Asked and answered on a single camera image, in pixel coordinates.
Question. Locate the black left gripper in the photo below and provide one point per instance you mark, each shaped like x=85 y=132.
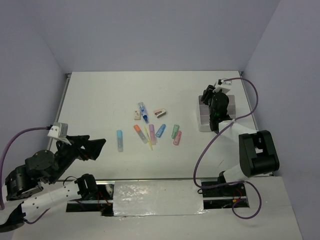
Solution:
x=93 y=147

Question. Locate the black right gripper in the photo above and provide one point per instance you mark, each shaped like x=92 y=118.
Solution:
x=207 y=93

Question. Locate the yellow thin highlighter pen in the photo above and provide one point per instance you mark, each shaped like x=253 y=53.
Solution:
x=148 y=138

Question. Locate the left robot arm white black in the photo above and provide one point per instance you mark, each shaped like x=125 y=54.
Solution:
x=23 y=187

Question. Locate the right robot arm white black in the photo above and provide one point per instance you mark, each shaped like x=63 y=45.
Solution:
x=257 y=152

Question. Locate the white compartment organizer box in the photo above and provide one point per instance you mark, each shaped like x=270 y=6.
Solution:
x=208 y=121

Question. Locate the blue highlighter marker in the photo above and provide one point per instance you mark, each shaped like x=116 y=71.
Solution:
x=120 y=146

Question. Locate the orange highlighter marker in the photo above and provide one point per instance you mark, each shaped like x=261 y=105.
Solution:
x=140 y=134

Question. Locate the pink mini stapler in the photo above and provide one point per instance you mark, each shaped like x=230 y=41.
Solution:
x=160 y=112

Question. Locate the small white orange eraser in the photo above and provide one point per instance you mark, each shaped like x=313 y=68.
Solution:
x=137 y=115

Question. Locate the blue correction tape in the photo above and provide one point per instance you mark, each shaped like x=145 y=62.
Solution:
x=160 y=131

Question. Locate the blue white glue tube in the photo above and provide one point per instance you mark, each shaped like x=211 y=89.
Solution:
x=143 y=112

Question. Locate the purple highlighter marker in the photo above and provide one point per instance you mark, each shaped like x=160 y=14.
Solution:
x=152 y=134

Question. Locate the silver foil covered panel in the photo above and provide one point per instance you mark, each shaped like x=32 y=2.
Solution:
x=156 y=198

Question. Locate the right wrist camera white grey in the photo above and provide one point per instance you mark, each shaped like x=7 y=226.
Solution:
x=222 y=85

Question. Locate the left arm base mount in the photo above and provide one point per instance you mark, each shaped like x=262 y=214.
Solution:
x=101 y=203

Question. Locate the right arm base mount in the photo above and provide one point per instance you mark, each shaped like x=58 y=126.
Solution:
x=224 y=197

